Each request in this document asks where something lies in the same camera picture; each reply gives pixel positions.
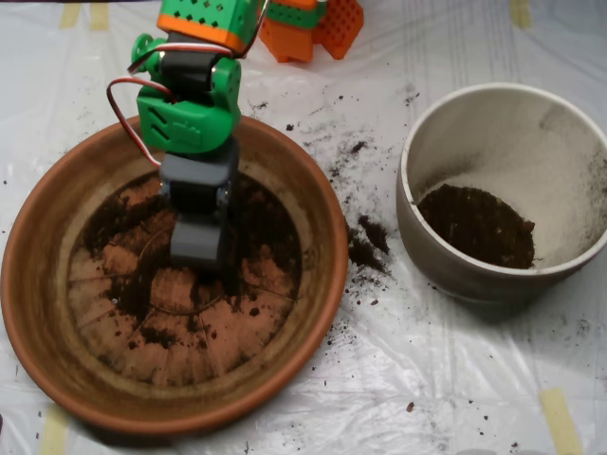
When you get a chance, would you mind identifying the dark soil pile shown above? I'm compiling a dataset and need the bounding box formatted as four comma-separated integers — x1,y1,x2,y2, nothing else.
84,174,303,350

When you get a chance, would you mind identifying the dark soil heap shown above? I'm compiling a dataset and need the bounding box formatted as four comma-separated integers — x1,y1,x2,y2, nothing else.
417,183,538,270

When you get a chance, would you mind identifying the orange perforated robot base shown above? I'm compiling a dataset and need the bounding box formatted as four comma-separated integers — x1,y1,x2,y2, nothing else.
259,0,365,64

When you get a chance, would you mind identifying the spilled soil clump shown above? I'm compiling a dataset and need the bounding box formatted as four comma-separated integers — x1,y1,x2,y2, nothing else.
348,213,393,274

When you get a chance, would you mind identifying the terracotta plant saucer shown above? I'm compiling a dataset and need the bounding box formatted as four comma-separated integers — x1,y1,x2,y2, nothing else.
0,107,351,437

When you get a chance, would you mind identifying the white plant pot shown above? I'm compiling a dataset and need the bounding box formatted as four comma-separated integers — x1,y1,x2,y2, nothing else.
395,82,607,305

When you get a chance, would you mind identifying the beige masking tape strip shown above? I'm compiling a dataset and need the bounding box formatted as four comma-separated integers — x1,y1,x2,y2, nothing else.
539,387,585,455
89,3,111,32
39,405,71,455
509,0,533,29
60,3,83,30

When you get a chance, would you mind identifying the clear plastic cover sheet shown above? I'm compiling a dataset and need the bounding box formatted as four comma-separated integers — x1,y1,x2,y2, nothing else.
0,0,607,455

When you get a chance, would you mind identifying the red and white servo cable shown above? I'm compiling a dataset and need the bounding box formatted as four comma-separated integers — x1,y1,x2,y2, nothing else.
106,41,233,168

